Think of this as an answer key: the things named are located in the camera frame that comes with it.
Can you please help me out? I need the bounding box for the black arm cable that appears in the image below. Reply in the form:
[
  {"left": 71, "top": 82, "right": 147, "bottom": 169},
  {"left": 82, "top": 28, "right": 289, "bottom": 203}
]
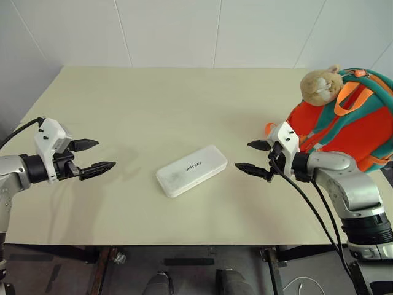
[
  {"left": 0, "top": 117, "right": 44, "bottom": 149},
  {"left": 295, "top": 171, "right": 349, "bottom": 262},
  {"left": 270, "top": 143, "right": 354, "bottom": 288}
]

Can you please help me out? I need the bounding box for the table caster wheel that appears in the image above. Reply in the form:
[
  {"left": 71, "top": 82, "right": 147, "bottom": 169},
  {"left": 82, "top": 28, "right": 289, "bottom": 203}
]
[{"left": 112, "top": 246, "right": 127, "bottom": 266}]

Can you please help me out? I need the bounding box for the white rectangular case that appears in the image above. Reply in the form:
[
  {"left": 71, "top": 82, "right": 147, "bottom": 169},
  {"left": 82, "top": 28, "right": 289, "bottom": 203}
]
[{"left": 155, "top": 144, "right": 229, "bottom": 199}]

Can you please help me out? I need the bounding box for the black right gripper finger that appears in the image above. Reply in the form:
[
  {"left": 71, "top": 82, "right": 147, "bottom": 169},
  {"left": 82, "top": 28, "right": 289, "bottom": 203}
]
[
  {"left": 247, "top": 140, "right": 271, "bottom": 152},
  {"left": 234, "top": 162, "right": 274, "bottom": 183}
]

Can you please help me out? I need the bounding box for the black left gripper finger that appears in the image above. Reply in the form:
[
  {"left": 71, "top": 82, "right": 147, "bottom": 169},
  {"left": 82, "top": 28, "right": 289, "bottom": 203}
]
[
  {"left": 79, "top": 161, "right": 117, "bottom": 181},
  {"left": 68, "top": 138, "right": 100, "bottom": 152}
]

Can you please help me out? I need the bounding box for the black table frame bar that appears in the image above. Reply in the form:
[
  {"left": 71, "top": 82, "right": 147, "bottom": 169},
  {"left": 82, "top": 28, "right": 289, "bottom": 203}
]
[{"left": 4, "top": 243, "right": 99, "bottom": 264}]

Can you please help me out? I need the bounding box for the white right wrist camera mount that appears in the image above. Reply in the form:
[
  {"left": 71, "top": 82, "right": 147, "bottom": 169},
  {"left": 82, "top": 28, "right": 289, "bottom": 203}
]
[{"left": 266, "top": 120, "right": 301, "bottom": 179}]

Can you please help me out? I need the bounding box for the orange and green backpack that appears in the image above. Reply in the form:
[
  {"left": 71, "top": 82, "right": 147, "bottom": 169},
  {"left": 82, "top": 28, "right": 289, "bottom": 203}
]
[{"left": 265, "top": 68, "right": 393, "bottom": 173}]

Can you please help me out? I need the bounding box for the dark rounded shape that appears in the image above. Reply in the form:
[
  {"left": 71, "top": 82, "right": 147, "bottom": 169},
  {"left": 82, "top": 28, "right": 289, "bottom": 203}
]
[
  {"left": 146, "top": 270, "right": 173, "bottom": 295},
  {"left": 214, "top": 268, "right": 256, "bottom": 295}
]

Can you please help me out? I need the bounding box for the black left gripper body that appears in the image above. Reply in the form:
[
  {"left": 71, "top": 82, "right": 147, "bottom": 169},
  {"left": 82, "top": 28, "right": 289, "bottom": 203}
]
[{"left": 52, "top": 151, "right": 82, "bottom": 181}]

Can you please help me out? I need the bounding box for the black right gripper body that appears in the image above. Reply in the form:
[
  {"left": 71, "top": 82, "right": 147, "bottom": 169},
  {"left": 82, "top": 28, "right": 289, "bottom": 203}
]
[{"left": 267, "top": 141, "right": 284, "bottom": 176}]

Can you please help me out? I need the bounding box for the white floor cable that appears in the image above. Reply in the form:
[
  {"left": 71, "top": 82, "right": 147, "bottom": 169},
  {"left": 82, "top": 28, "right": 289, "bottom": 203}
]
[{"left": 282, "top": 275, "right": 324, "bottom": 295}]

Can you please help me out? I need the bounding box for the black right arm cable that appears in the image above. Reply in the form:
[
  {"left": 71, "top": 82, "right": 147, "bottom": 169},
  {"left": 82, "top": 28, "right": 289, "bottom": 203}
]
[
  {"left": 295, "top": 171, "right": 349, "bottom": 262},
  {"left": 270, "top": 143, "right": 354, "bottom": 288}
]

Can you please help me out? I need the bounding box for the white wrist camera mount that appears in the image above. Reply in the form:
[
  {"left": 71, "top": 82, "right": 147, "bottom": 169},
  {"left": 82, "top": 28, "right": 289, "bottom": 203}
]
[
  {"left": 266, "top": 120, "right": 301, "bottom": 179},
  {"left": 34, "top": 117, "right": 75, "bottom": 185}
]

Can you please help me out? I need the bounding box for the rusty table leg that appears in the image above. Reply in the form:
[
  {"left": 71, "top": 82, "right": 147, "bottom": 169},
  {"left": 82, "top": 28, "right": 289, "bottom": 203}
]
[
  {"left": 88, "top": 245, "right": 112, "bottom": 295},
  {"left": 260, "top": 245, "right": 285, "bottom": 295}
]

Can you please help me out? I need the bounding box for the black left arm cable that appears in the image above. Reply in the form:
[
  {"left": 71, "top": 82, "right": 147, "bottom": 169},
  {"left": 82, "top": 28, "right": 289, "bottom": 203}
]
[{"left": 0, "top": 117, "right": 44, "bottom": 149}]

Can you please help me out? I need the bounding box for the tan plush hamster toy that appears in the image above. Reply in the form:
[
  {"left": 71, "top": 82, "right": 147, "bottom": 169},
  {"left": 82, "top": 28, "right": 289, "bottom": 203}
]
[{"left": 299, "top": 63, "right": 345, "bottom": 106}]

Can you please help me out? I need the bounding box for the black floor tape strip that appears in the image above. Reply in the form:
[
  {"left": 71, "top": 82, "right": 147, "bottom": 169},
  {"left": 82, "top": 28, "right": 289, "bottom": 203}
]
[{"left": 163, "top": 258, "right": 215, "bottom": 267}]

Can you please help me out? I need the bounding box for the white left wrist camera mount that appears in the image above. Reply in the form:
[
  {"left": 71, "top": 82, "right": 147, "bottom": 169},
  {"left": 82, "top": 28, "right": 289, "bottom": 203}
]
[{"left": 34, "top": 117, "right": 75, "bottom": 185}]

